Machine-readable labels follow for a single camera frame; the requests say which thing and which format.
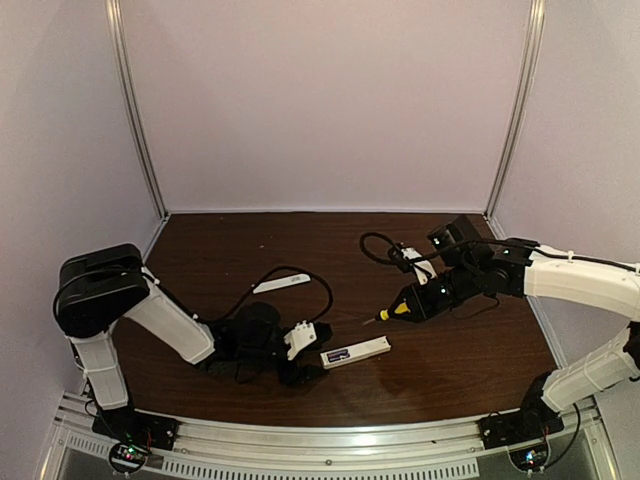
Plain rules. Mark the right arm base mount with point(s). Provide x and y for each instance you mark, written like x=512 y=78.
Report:
x=506 y=429

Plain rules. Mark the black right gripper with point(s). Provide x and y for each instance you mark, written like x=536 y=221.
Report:
x=422 y=304

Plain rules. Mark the white remote battery cover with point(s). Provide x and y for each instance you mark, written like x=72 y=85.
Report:
x=281 y=283

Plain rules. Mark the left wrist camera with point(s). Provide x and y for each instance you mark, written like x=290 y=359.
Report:
x=306 y=335

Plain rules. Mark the white slotted front rail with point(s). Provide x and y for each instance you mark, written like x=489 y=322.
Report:
x=214 y=450

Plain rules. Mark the aluminium left corner post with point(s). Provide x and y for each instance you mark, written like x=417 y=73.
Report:
x=132 y=111

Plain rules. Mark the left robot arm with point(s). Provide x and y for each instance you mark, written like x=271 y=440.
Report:
x=98 y=289

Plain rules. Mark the aluminium corner post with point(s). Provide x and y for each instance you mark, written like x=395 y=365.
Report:
x=530 y=58
x=132 y=111

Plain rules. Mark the white remote control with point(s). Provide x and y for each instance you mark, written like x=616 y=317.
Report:
x=359 y=352

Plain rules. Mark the yellow handled screwdriver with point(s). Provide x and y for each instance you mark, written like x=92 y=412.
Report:
x=399 y=312

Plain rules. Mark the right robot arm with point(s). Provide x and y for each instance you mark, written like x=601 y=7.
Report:
x=588 y=307

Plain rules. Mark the aluminium right corner post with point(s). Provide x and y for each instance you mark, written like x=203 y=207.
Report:
x=530 y=58

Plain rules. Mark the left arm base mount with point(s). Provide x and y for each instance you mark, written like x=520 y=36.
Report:
x=136 y=428

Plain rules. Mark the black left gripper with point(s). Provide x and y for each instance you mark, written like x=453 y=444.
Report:
x=304 y=361

